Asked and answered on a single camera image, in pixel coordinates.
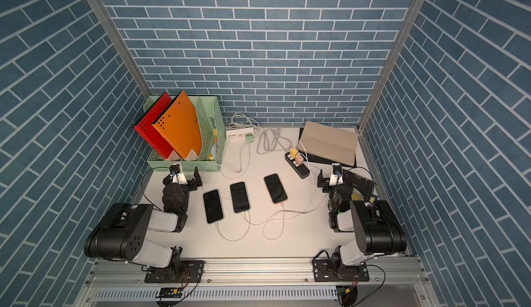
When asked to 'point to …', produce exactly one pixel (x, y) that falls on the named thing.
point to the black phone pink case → (275, 188)
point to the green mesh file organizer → (207, 113)
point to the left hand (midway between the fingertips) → (190, 168)
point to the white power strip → (238, 134)
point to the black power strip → (300, 169)
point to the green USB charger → (249, 138)
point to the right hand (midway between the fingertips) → (335, 170)
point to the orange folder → (178, 124)
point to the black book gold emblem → (364, 186)
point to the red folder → (144, 127)
